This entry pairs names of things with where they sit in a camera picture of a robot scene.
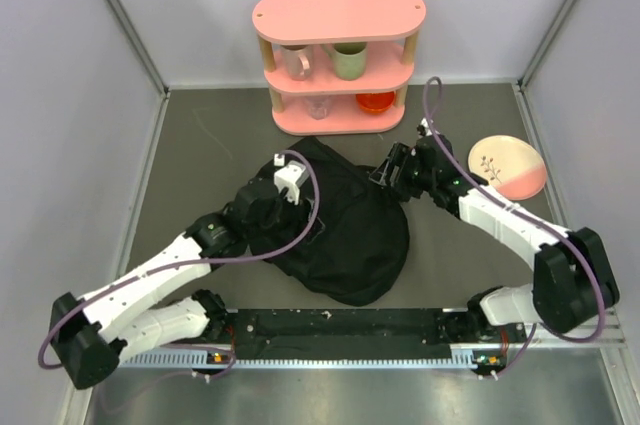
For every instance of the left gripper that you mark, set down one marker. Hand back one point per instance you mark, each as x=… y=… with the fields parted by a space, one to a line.
x=296 y=224

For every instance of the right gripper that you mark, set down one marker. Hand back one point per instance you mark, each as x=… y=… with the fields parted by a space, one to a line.
x=396 y=158

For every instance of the black student backpack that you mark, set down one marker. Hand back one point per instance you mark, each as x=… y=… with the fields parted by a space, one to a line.
x=355 y=239

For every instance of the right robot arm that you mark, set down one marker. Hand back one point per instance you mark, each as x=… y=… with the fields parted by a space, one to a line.
x=572 y=277

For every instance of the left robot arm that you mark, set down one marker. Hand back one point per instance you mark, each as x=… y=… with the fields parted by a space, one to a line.
x=94 y=333

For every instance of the orange bowl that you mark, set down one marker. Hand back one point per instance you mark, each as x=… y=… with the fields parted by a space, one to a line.
x=375 y=103

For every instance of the clear drinking glass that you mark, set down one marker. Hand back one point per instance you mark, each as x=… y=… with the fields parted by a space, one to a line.
x=318 y=107

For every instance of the green mug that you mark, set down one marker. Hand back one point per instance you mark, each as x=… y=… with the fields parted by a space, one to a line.
x=348 y=59

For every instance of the pink three-tier shelf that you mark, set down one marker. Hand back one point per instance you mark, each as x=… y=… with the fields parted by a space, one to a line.
x=389 y=27

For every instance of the cream and pink plate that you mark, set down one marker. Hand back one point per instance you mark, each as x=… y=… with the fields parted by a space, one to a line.
x=512 y=166

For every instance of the pink mug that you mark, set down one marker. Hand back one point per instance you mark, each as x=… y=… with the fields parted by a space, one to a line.
x=298 y=61

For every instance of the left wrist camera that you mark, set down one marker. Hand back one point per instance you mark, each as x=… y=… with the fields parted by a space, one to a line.
x=289 y=178

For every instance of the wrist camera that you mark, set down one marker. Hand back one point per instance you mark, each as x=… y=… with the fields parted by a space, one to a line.
x=289 y=178
x=424 y=129

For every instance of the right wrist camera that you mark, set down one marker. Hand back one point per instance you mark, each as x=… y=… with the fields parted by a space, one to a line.
x=424 y=129

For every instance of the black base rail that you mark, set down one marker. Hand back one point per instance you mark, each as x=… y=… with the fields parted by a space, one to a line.
x=361 y=333

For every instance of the grey cable duct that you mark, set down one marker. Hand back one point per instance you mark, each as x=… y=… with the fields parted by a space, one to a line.
x=200 y=360

